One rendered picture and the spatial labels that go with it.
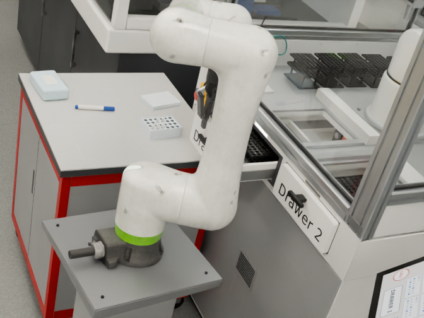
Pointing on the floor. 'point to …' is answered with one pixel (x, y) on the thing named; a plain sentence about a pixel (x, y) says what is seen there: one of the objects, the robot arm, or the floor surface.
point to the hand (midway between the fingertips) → (206, 127)
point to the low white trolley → (86, 164)
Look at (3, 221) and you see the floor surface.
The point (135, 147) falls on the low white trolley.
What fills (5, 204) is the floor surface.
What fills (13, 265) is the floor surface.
